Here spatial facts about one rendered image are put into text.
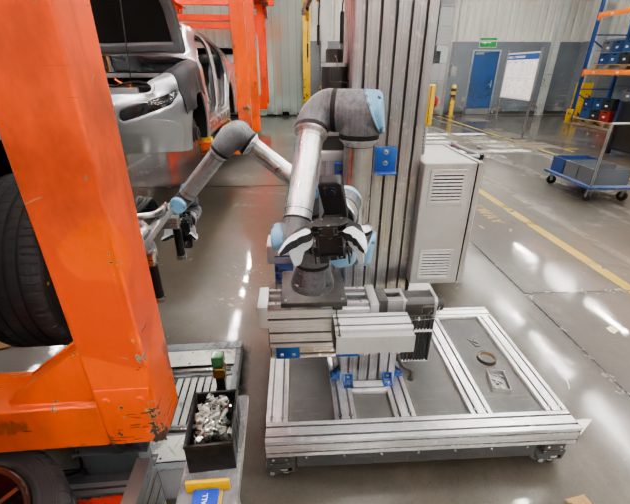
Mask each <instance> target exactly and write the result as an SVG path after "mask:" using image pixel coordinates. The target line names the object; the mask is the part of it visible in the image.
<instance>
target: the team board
mask: <svg viewBox="0 0 630 504"><path fill-rule="evenodd" d="M544 48H545V47H542V49H541V51H534V52H520V53H510V50H508V54H507V59H506V64H505V69H504V74H503V79H502V84H501V89H500V94H499V99H498V104H497V109H496V114H495V119H494V124H493V129H484V130H503V129H495V124H496V119H497V114H498V109H499V105H500V100H501V97H503V98H511V99H518V100H526V101H529V104H528V109H527V113H526V117H525V121H524V126H523V130H522V134H521V137H511V139H532V137H523V136H524V132H525V128H526V124H527V120H528V115H529V111H530V107H531V103H532V99H533V94H534V90H535V86H536V82H537V78H538V73H539V69H540V65H541V61H542V57H543V52H544Z"/></svg>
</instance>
